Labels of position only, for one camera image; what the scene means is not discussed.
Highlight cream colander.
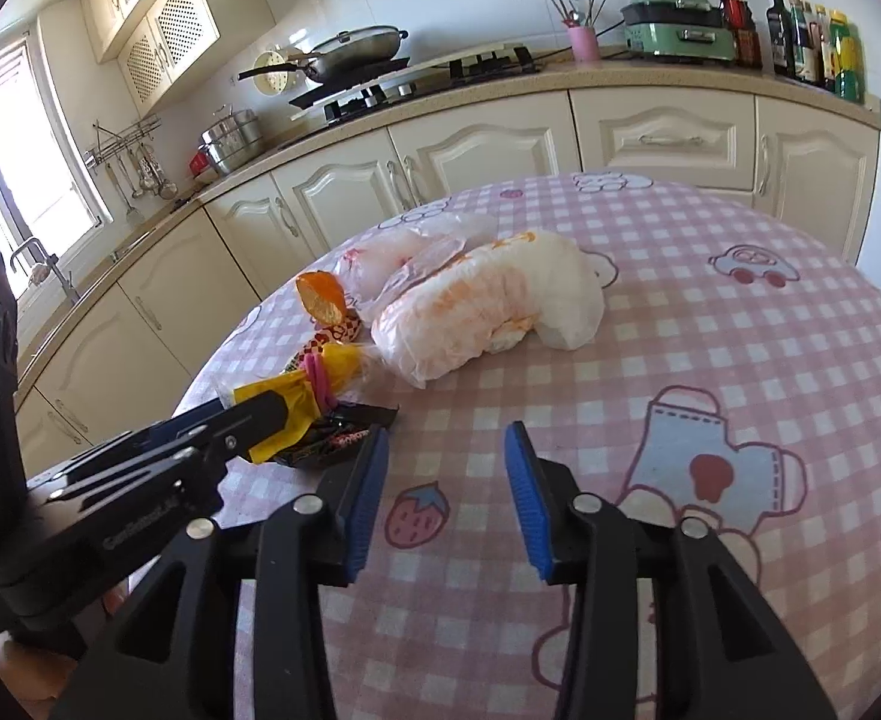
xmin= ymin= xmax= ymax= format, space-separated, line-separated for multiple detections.
xmin=252 ymin=49 xmax=306 ymax=97

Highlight steel skimmer ladle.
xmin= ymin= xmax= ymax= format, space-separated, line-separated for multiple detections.
xmin=144 ymin=146 xmax=179 ymax=200

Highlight red yellow patterned wrapper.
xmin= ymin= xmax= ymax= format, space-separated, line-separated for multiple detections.
xmin=282 ymin=313 xmax=366 ymax=376

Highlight green electric cooker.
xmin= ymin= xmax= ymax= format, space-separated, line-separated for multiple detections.
xmin=620 ymin=0 xmax=739 ymax=65

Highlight sliding window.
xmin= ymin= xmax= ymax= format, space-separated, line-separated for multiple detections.
xmin=0 ymin=37 xmax=104 ymax=271

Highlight wok with lid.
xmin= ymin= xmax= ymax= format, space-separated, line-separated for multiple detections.
xmin=237 ymin=25 xmax=410 ymax=85

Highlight cream wall cabinets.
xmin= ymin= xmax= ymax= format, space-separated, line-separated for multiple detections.
xmin=80 ymin=0 xmax=209 ymax=65

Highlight slim sauce bottle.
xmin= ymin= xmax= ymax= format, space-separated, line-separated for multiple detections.
xmin=815 ymin=6 xmax=835 ymax=91

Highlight black snack wrapper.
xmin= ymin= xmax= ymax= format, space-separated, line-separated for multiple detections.
xmin=271 ymin=403 xmax=400 ymax=471

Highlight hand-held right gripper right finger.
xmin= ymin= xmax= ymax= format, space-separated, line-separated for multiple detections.
xmin=504 ymin=420 xmax=838 ymax=720

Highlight steel faucet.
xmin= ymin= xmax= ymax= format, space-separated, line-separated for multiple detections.
xmin=9 ymin=236 xmax=82 ymax=308

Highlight dark glass bottle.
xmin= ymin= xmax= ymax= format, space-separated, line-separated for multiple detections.
xmin=766 ymin=0 xmax=795 ymax=80

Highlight wall utensil rack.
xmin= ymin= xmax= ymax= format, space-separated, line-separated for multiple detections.
xmin=84 ymin=116 xmax=164 ymax=166

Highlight pink utensil holder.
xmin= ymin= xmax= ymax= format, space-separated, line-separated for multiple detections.
xmin=567 ymin=25 xmax=601 ymax=65

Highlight yellow plastic wrapper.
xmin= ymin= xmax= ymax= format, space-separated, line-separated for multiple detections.
xmin=215 ymin=341 xmax=362 ymax=466

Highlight steel spatula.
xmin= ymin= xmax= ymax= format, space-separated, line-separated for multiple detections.
xmin=104 ymin=163 xmax=146 ymax=226

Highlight yellow green bottle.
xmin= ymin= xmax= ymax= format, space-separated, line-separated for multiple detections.
xmin=828 ymin=10 xmax=867 ymax=104

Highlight steel steamer pot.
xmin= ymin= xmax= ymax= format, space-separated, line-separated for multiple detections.
xmin=199 ymin=109 xmax=265 ymax=177

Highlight pink checked tablecloth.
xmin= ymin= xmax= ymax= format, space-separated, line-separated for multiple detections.
xmin=174 ymin=172 xmax=881 ymax=720

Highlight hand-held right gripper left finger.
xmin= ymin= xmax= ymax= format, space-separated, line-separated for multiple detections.
xmin=50 ymin=426 xmax=392 ymax=720

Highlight small lattice door cabinet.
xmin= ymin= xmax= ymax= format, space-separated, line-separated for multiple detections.
xmin=118 ymin=0 xmax=221 ymax=113

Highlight clear plastic bag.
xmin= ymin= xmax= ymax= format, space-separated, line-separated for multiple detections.
xmin=335 ymin=211 xmax=500 ymax=323

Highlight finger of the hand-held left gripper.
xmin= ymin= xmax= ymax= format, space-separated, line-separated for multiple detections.
xmin=129 ymin=390 xmax=293 ymax=460
xmin=44 ymin=444 xmax=231 ymax=505

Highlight red cap sauce bottle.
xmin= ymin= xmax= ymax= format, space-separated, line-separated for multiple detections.
xmin=719 ymin=0 xmax=763 ymax=70

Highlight white orange plastic bag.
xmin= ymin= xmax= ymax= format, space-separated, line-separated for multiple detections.
xmin=371 ymin=229 xmax=606 ymax=389

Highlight bundle of chopsticks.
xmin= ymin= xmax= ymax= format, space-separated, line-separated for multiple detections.
xmin=550 ymin=0 xmax=608 ymax=29

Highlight cream base cabinets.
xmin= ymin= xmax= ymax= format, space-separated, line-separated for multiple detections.
xmin=13 ymin=52 xmax=881 ymax=481

